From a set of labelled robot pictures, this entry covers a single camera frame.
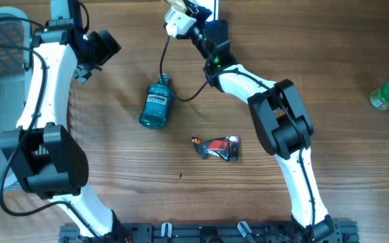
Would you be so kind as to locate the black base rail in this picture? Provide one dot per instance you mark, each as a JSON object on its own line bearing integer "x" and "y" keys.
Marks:
{"x": 272, "y": 231}

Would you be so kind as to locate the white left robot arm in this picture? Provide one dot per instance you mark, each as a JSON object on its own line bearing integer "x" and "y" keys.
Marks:
{"x": 42, "y": 154}

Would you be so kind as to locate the white barcode scanner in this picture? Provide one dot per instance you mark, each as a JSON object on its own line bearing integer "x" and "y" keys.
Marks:
{"x": 213, "y": 6}

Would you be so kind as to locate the white brown snack pouch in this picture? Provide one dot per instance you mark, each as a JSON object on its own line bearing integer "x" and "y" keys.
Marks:
{"x": 180, "y": 4}

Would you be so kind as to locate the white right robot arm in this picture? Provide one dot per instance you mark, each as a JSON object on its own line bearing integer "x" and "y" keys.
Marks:
{"x": 281, "y": 122}

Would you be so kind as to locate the blue mouthwash bottle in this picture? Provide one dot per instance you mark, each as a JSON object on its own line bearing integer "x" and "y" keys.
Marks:
{"x": 158, "y": 100}

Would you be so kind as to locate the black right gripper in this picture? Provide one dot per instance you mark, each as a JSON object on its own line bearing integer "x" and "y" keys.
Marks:
{"x": 196, "y": 12}

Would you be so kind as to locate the black red snack packet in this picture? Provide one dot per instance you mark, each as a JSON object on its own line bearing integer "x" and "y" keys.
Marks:
{"x": 226, "y": 148}

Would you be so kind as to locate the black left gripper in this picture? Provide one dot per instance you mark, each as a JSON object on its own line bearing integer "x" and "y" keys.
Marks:
{"x": 106, "y": 52}

